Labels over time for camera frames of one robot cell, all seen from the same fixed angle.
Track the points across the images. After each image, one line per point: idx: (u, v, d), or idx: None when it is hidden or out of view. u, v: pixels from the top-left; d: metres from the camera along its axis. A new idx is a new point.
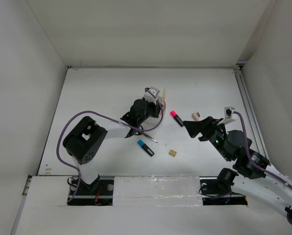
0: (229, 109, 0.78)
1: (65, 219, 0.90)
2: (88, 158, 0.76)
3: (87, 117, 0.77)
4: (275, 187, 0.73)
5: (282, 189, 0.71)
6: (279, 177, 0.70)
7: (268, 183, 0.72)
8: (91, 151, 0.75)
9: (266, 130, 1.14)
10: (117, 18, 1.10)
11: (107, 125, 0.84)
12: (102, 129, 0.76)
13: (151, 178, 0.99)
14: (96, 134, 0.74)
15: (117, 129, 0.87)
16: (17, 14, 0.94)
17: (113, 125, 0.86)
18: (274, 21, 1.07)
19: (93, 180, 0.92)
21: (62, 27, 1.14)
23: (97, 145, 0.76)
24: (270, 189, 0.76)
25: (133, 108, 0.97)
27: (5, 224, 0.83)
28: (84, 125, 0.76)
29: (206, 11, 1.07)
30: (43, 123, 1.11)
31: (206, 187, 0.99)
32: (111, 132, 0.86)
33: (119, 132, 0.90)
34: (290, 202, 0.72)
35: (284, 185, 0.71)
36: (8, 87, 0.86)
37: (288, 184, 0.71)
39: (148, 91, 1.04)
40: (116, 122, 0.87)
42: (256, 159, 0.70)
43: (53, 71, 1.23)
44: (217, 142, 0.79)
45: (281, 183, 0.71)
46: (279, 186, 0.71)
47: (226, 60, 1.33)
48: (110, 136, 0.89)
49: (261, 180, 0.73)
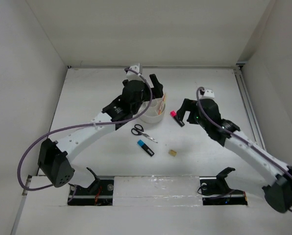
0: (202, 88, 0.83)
1: (64, 219, 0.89)
2: (64, 180, 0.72)
3: (47, 140, 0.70)
4: (240, 151, 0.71)
5: (245, 150, 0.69)
6: (243, 139, 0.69)
7: (233, 146, 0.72)
8: (64, 174, 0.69)
9: (266, 130, 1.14)
10: (117, 18, 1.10)
11: (76, 138, 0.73)
12: (62, 153, 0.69)
13: (151, 178, 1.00)
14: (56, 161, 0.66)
15: (90, 134, 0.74)
16: (17, 15, 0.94)
17: (85, 134, 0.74)
18: (273, 20, 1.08)
19: (90, 183, 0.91)
21: (62, 26, 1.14)
23: (68, 167, 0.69)
24: (239, 156, 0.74)
25: (127, 90, 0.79)
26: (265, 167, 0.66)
27: (5, 225, 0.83)
28: (45, 152, 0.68)
29: (206, 11, 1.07)
30: (42, 123, 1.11)
31: (206, 187, 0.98)
32: (85, 142, 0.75)
33: (100, 133, 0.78)
34: (256, 165, 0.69)
35: (248, 147, 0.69)
36: (8, 87, 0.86)
37: (251, 145, 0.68)
39: (128, 70, 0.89)
40: (90, 125, 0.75)
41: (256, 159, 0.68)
42: (227, 127, 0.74)
43: (53, 71, 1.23)
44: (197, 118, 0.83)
45: (245, 144, 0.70)
46: (243, 147, 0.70)
47: (226, 60, 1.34)
48: (89, 142, 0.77)
49: (228, 143, 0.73)
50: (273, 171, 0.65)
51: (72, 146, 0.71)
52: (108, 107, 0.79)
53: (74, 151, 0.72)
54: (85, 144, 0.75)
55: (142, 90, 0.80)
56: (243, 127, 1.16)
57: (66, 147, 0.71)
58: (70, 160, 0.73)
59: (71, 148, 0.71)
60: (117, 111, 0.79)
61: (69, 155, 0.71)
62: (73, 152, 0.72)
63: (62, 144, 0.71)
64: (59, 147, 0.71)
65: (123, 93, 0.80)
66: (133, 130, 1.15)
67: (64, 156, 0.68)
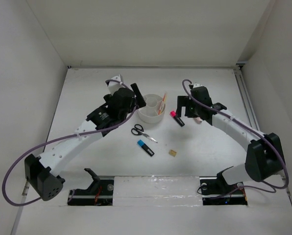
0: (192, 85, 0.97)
1: (64, 220, 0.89)
2: (54, 193, 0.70)
3: (30, 155, 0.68)
4: (225, 126, 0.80)
5: (227, 123, 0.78)
6: (226, 113, 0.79)
7: (219, 121, 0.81)
8: (52, 189, 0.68)
9: (266, 130, 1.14)
10: (117, 18, 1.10)
11: (59, 151, 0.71)
12: (46, 169, 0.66)
13: (151, 178, 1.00)
14: (40, 177, 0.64)
15: (76, 145, 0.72)
16: (17, 15, 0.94)
17: (69, 146, 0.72)
18: (273, 21, 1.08)
19: (89, 184, 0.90)
21: (62, 26, 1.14)
23: (55, 181, 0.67)
24: (227, 133, 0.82)
25: (119, 95, 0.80)
26: (242, 134, 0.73)
27: (5, 225, 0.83)
28: (29, 168, 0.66)
29: (206, 11, 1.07)
30: (43, 123, 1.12)
31: (206, 187, 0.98)
32: (70, 155, 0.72)
33: (85, 144, 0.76)
34: (236, 136, 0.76)
35: (229, 120, 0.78)
36: (8, 87, 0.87)
37: (232, 118, 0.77)
39: (109, 81, 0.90)
40: (74, 136, 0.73)
41: (235, 129, 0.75)
42: (215, 107, 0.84)
43: (53, 71, 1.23)
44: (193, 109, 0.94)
45: (227, 118, 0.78)
46: (226, 121, 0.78)
47: (226, 60, 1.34)
48: (75, 153, 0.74)
49: (215, 119, 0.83)
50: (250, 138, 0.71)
51: (55, 160, 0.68)
52: (92, 114, 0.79)
53: (58, 165, 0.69)
54: (70, 157, 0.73)
55: (133, 97, 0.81)
56: None
57: (49, 162, 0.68)
58: (56, 174, 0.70)
59: (55, 162, 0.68)
60: (103, 117, 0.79)
61: (54, 170, 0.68)
62: (58, 167, 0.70)
63: (45, 159, 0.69)
64: (41, 163, 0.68)
65: (111, 101, 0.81)
66: (133, 130, 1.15)
67: (48, 172, 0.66)
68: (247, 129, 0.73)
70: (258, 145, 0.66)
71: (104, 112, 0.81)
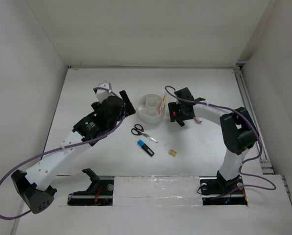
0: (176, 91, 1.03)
1: (64, 220, 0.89)
2: (45, 204, 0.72)
3: (16, 172, 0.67)
4: (204, 112, 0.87)
5: (205, 108, 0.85)
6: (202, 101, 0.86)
7: (199, 109, 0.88)
8: (42, 202, 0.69)
9: (267, 130, 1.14)
10: (117, 18, 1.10)
11: (44, 166, 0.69)
12: (32, 185, 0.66)
13: (151, 178, 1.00)
14: (26, 195, 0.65)
15: (62, 159, 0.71)
16: (17, 15, 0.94)
17: (56, 160, 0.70)
18: (274, 21, 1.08)
19: (89, 185, 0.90)
21: (62, 26, 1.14)
23: (44, 196, 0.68)
24: (208, 119, 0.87)
25: (108, 105, 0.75)
26: (216, 113, 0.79)
27: (5, 225, 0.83)
28: (15, 184, 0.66)
29: (206, 11, 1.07)
30: (43, 123, 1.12)
31: (206, 187, 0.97)
32: (57, 169, 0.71)
33: (73, 155, 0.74)
34: (214, 118, 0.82)
35: (206, 105, 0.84)
36: (8, 87, 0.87)
37: (208, 104, 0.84)
39: (98, 88, 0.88)
40: (59, 150, 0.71)
41: (211, 111, 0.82)
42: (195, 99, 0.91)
43: (53, 71, 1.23)
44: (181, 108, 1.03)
45: (205, 105, 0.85)
46: (204, 107, 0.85)
47: (226, 61, 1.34)
48: (63, 166, 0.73)
49: (197, 109, 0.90)
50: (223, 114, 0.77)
51: (41, 176, 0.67)
52: (78, 124, 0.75)
53: (44, 180, 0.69)
54: (57, 171, 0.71)
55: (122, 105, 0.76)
56: None
57: (35, 178, 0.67)
58: (43, 187, 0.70)
59: (40, 178, 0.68)
60: (88, 128, 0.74)
61: (40, 185, 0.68)
62: (44, 182, 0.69)
63: (31, 175, 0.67)
64: (27, 179, 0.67)
65: (100, 109, 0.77)
66: (133, 130, 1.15)
67: (34, 188, 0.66)
68: (220, 107, 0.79)
70: (229, 116, 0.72)
71: (90, 121, 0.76)
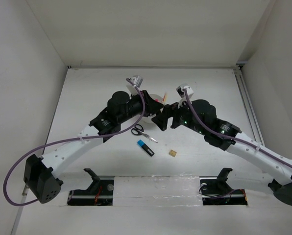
0: (180, 89, 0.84)
1: (64, 219, 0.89)
2: (51, 195, 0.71)
3: (32, 156, 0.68)
4: (248, 155, 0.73)
5: (254, 154, 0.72)
6: (250, 143, 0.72)
7: (240, 151, 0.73)
8: (51, 191, 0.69)
9: (267, 130, 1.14)
10: (116, 17, 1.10)
11: (61, 152, 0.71)
12: (48, 170, 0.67)
13: (151, 178, 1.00)
14: (40, 178, 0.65)
15: (79, 149, 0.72)
16: (17, 15, 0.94)
17: (72, 149, 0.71)
18: (273, 20, 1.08)
19: (89, 184, 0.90)
21: (62, 26, 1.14)
23: (54, 183, 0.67)
24: (244, 158, 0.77)
25: (113, 103, 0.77)
26: (276, 169, 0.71)
27: (5, 225, 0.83)
28: (30, 168, 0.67)
29: (206, 11, 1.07)
30: (43, 123, 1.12)
31: (206, 187, 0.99)
32: (73, 156, 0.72)
33: (87, 147, 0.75)
34: (268, 169, 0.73)
35: (255, 151, 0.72)
36: (8, 87, 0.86)
37: (259, 149, 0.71)
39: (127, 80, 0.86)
40: (76, 139, 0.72)
41: (267, 163, 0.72)
42: (226, 129, 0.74)
43: (53, 71, 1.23)
44: (186, 123, 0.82)
45: (253, 149, 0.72)
46: (252, 152, 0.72)
47: (226, 60, 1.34)
48: (78, 156, 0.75)
49: (232, 148, 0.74)
50: (287, 173, 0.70)
51: (58, 162, 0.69)
52: (94, 119, 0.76)
53: (60, 166, 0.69)
54: (71, 159, 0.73)
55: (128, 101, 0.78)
56: (243, 126, 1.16)
57: (51, 163, 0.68)
58: (58, 175, 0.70)
59: (57, 164, 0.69)
60: (102, 125, 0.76)
61: (56, 171, 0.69)
62: (60, 169, 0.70)
63: (48, 160, 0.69)
64: (43, 164, 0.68)
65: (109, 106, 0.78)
66: (133, 130, 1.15)
67: (50, 172, 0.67)
68: (283, 164, 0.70)
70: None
71: (105, 118, 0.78)
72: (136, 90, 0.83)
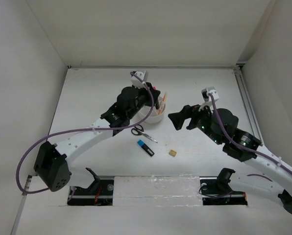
0: (206, 92, 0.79)
1: (64, 219, 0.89)
2: (61, 183, 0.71)
3: (46, 143, 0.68)
4: (267, 171, 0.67)
5: (274, 170, 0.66)
6: (272, 158, 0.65)
7: (259, 165, 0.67)
8: (62, 179, 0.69)
9: (267, 130, 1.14)
10: (116, 18, 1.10)
11: (75, 141, 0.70)
12: (62, 155, 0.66)
13: (151, 178, 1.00)
14: (55, 164, 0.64)
15: (91, 138, 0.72)
16: (17, 16, 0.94)
17: (85, 138, 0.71)
18: (273, 20, 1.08)
19: (90, 183, 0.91)
21: (62, 27, 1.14)
23: (66, 170, 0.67)
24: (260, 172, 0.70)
25: (122, 98, 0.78)
26: None
27: (5, 225, 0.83)
28: (44, 153, 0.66)
29: (206, 11, 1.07)
30: (43, 123, 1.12)
31: (206, 187, 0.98)
32: (85, 146, 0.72)
33: (98, 139, 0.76)
34: (286, 185, 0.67)
35: (277, 166, 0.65)
36: (8, 88, 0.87)
37: (280, 165, 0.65)
39: (133, 75, 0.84)
40: (89, 129, 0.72)
41: (286, 179, 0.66)
42: (247, 140, 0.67)
43: (53, 71, 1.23)
44: (203, 128, 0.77)
45: (274, 165, 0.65)
46: (272, 168, 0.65)
47: (226, 60, 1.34)
48: (88, 147, 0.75)
49: (252, 162, 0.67)
50: None
51: (71, 150, 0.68)
52: (105, 113, 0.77)
53: (73, 154, 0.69)
54: (83, 149, 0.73)
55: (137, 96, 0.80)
56: (243, 126, 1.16)
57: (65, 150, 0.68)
58: (70, 163, 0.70)
59: (70, 152, 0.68)
60: (112, 119, 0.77)
61: (69, 158, 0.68)
62: (72, 157, 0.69)
63: (61, 147, 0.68)
64: (58, 150, 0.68)
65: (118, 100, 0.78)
66: (133, 130, 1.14)
67: (64, 159, 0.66)
68: None
70: None
71: (114, 113, 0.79)
72: (145, 86, 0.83)
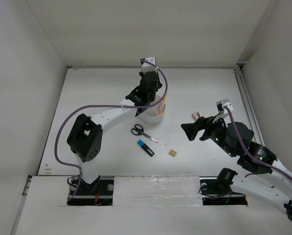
0: (221, 104, 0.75)
1: (63, 219, 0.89)
2: (93, 154, 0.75)
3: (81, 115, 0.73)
4: (280, 184, 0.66)
5: (287, 185, 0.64)
6: (286, 174, 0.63)
7: (273, 178, 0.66)
8: (94, 149, 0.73)
9: (267, 130, 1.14)
10: (116, 18, 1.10)
11: (107, 115, 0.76)
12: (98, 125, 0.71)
13: (151, 178, 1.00)
14: (92, 131, 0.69)
15: (120, 114, 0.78)
16: (17, 15, 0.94)
17: (115, 113, 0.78)
18: (273, 21, 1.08)
19: (93, 180, 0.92)
21: (62, 27, 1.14)
23: (99, 139, 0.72)
24: (272, 184, 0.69)
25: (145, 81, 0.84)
26: None
27: (4, 225, 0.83)
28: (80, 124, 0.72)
29: (206, 11, 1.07)
30: (43, 123, 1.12)
31: (206, 187, 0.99)
32: (115, 121, 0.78)
33: (124, 117, 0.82)
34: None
35: (290, 182, 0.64)
36: (8, 88, 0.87)
37: None
39: (144, 61, 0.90)
40: (118, 107, 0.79)
41: None
42: (262, 154, 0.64)
43: (53, 71, 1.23)
44: (217, 140, 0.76)
45: (288, 180, 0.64)
46: (286, 183, 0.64)
47: (226, 61, 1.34)
48: (116, 123, 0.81)
49: (265, 175, 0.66)
50: None
51: (105, 121, 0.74)
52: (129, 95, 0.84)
53: (106, 126, 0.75)
54: (112, 124, 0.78)
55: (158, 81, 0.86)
56: None
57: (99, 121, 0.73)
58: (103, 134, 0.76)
59: (104, 123, 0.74)
60: (136, 100, 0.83)
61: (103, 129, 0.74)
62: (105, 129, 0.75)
63: (96, 119, 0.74)
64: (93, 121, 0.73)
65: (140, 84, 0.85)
66: (133, 130, 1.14)
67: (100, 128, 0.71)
68: None
70: None
71: (136, 96, 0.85)
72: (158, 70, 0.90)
